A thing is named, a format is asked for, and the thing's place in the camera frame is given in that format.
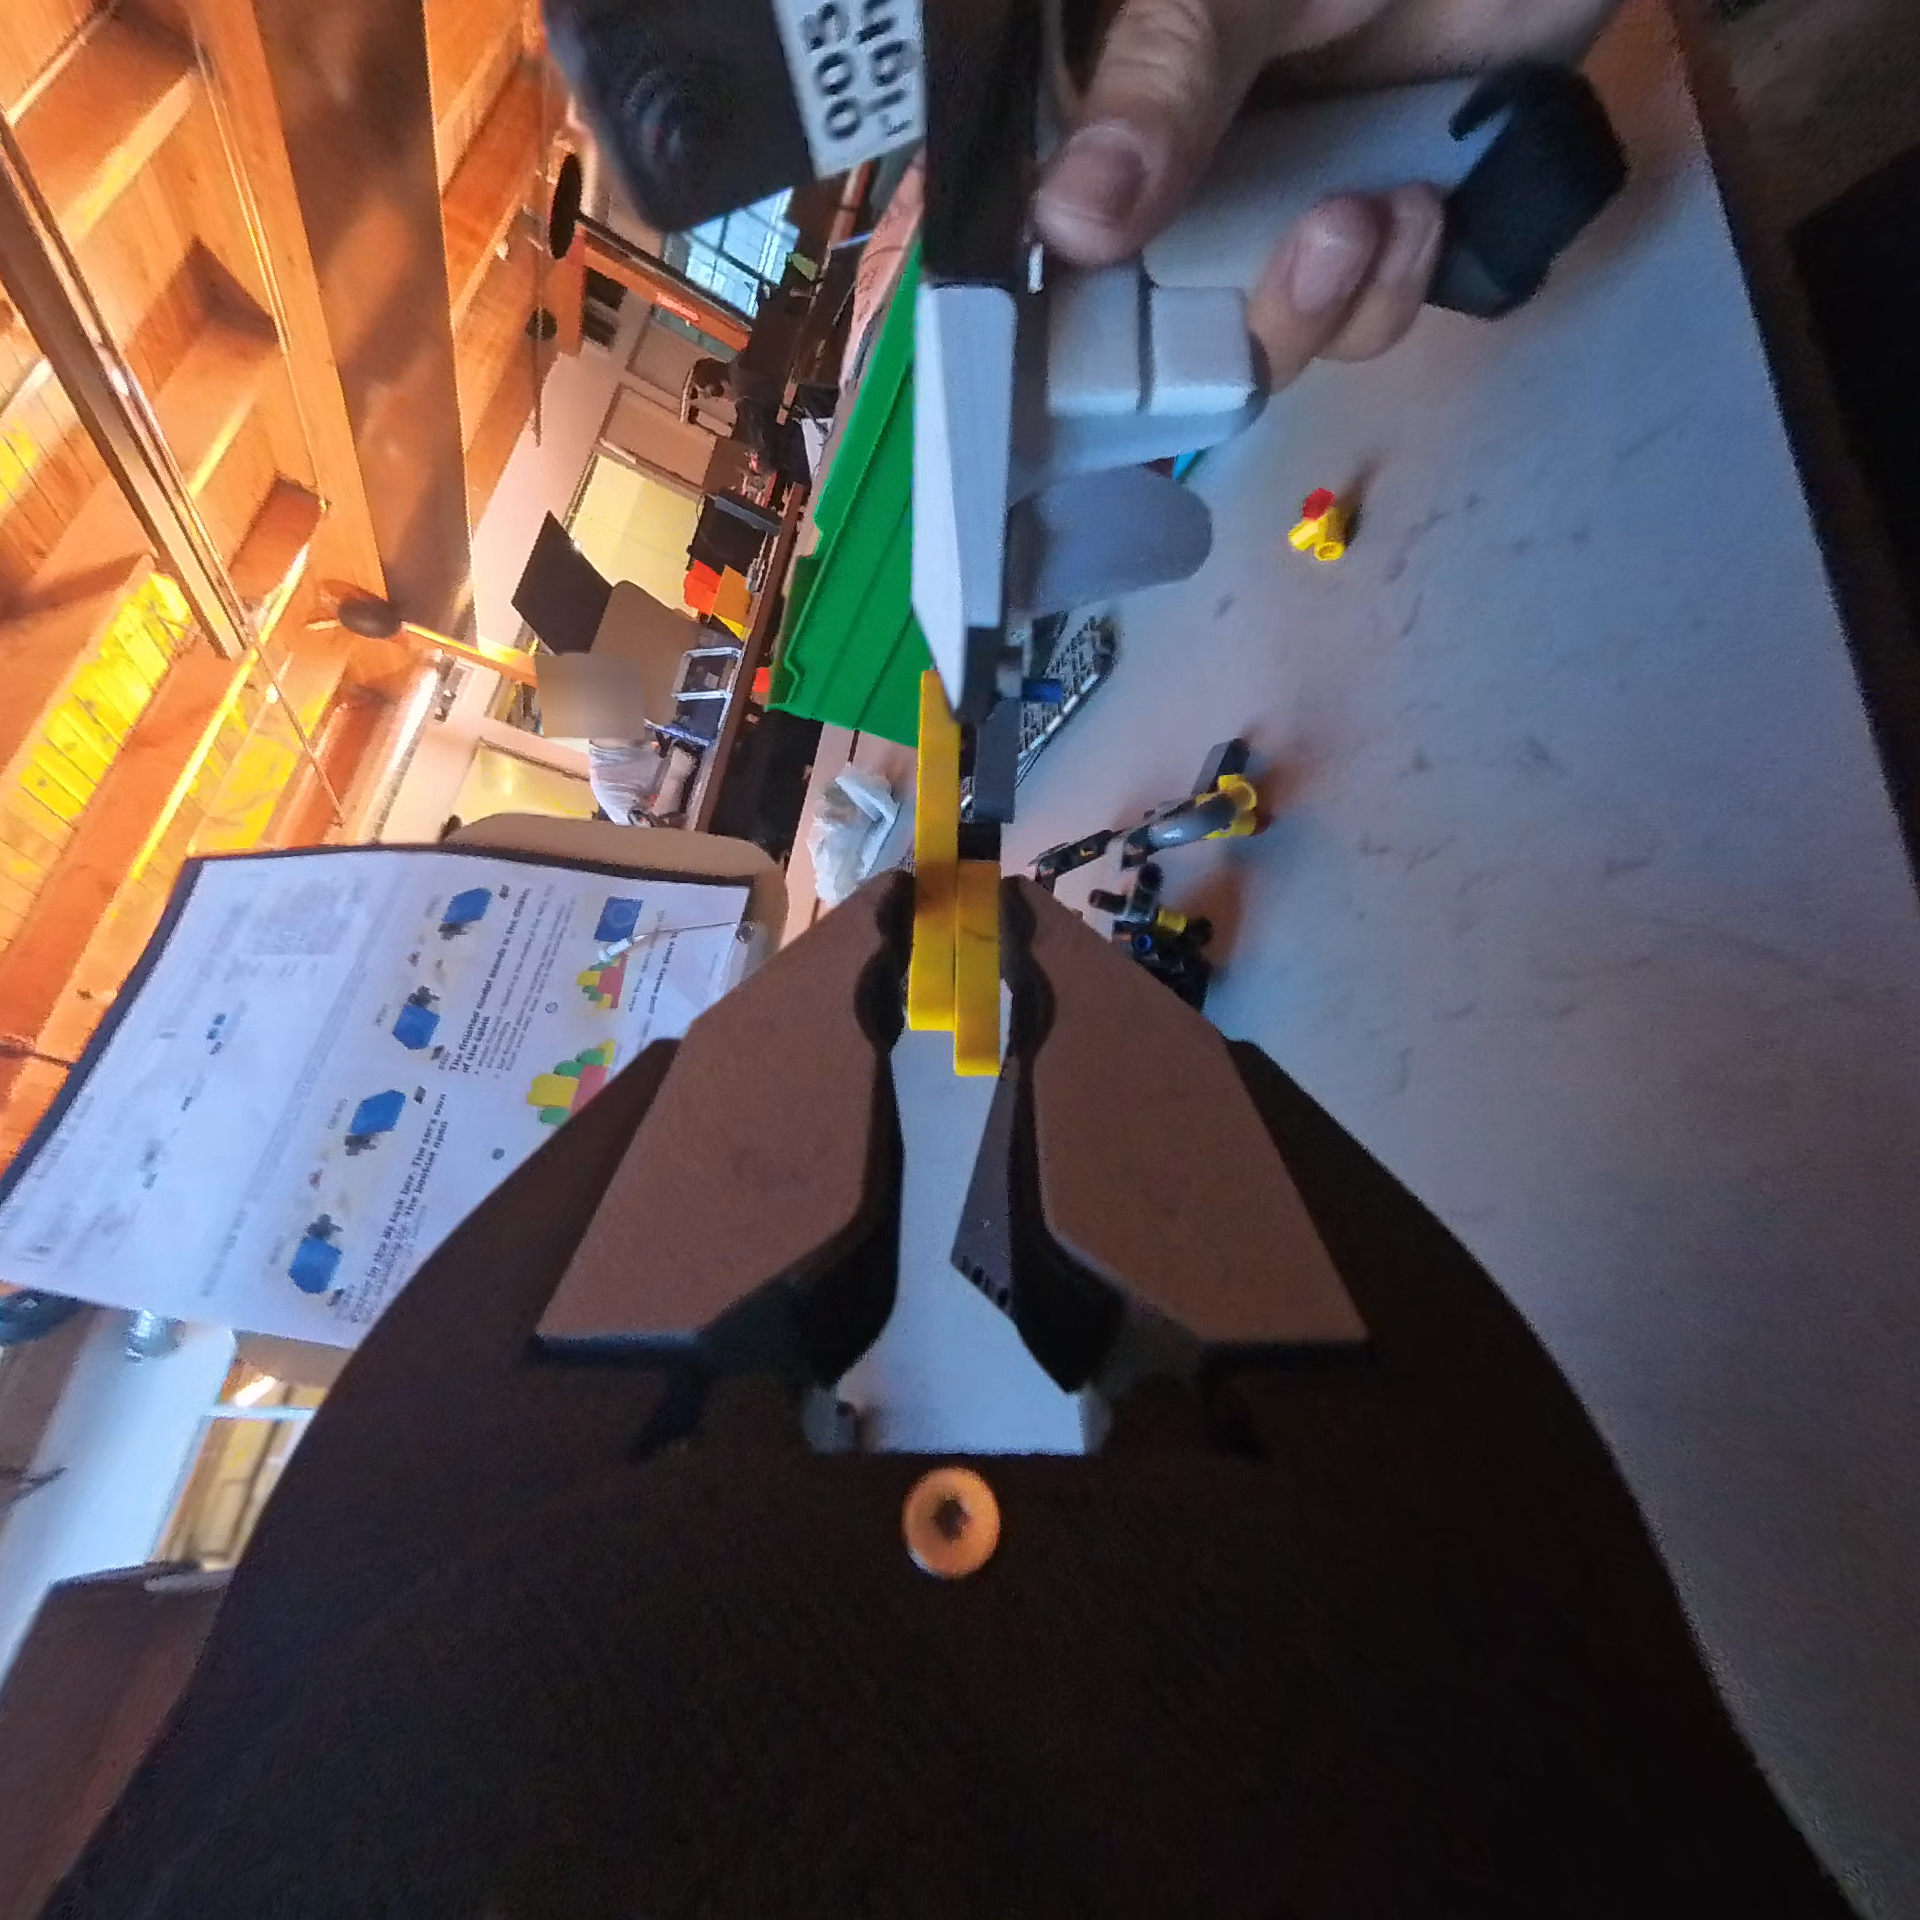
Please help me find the short yellow toy beam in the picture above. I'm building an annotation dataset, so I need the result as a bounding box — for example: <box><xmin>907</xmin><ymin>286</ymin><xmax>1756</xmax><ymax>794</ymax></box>
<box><xmin>950</xmin><ymin>862</ymin><xmax>1006</xmax><ymax>1082</ymax></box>

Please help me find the instruction sign stand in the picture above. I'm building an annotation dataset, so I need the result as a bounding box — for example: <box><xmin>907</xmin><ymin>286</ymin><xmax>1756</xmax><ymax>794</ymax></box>
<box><xmin>0</xmin><ymin>817</ymin><xmax>789</xmax><ymax>1345</ymax></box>

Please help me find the green plastic bin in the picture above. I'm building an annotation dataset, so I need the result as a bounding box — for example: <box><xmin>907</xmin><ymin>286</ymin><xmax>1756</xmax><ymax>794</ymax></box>
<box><xmin>765</xmin><ymin>248</ymin><xmax>939</xmax><ymax>737</ymax></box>

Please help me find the person's right hand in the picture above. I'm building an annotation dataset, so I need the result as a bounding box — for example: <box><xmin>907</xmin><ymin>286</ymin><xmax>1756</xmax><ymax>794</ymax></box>
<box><xmin>1035</xmin><ymin>0</ymin><xmax>1596</xmax><ymax>365</ymax></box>

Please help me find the grey desk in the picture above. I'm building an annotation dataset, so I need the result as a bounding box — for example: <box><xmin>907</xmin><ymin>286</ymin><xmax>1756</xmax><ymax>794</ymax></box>
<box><xmin>779</xmin><ymin>89</ymin><xmax>1920</xmax><ymax>1920</ymax></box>

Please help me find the long grey toy track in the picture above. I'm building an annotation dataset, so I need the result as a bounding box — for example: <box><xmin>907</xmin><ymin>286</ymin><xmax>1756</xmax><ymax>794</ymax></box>
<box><xmin>1020</xmin><ymin>609</ymin><xmax>1125</xmax><ymax>784</ymax></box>

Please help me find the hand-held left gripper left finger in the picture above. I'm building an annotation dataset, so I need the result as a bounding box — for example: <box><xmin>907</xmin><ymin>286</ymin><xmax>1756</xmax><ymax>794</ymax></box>
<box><xmin>534</xmin><ymin>873</ymin><xmax>916</xmax><ymax>1385</ymax></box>

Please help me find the white crumpled tissue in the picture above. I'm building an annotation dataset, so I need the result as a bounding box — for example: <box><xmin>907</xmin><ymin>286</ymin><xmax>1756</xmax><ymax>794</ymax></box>
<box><xmin>809</xmin><ymin>766</ymin><xmax>905</xmax><ymax>906</ymax></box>

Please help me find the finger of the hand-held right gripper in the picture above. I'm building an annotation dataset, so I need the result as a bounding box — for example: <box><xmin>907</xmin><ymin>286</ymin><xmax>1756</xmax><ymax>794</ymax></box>
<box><xmin>911</xmin><ymin>281</ymin><xmax>1216</xmax><ymax>723</ymax></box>

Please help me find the black toy box assembly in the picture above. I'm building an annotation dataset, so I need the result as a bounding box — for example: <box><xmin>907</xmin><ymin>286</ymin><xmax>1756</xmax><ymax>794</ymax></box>
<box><xmin>950</xmin><ymin>742</ymin><xmax>1264</xmax><ymax>1310</ymax></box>

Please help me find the long yellow toy beam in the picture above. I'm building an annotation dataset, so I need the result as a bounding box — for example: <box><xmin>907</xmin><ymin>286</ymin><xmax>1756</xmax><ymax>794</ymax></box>
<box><xmin>905</xmin><ymin>668</ymin><xmax>963</xmax><ymax>1037</ymax></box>

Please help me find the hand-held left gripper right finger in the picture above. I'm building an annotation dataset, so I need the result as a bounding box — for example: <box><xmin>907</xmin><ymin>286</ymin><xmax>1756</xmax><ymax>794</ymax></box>
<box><xmin>998</xmin><ymin>881</ymin><xmax>1373</xmax><ymax>1392</ymax></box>

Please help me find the grey toy beam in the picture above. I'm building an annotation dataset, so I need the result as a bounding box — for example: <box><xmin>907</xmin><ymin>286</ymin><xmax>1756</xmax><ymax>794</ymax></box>
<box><xmin>967</xmin><ymin>698</ymin><xmax>1023</xmax><ymax>830</ymax></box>

